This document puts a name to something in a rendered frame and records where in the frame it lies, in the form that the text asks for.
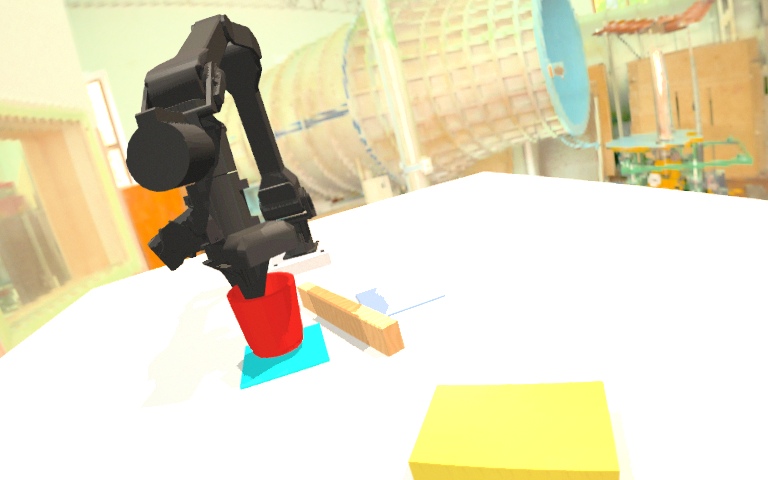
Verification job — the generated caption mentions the wooden rectangular bar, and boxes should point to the wooden rectangular bar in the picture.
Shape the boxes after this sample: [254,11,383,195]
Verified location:
[296,282,405,357]

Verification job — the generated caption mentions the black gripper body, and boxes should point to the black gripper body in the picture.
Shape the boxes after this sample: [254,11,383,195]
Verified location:
[183,171,300,269]

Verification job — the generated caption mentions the red cup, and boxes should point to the red cup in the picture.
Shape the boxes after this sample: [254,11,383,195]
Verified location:
[227,272,304,359]

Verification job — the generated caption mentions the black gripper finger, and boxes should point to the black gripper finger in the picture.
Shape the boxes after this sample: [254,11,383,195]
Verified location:
[215,260,270,300]
[201,257,237,288]

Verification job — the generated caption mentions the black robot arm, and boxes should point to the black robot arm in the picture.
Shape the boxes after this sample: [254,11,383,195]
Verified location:
[126,14,318,271]

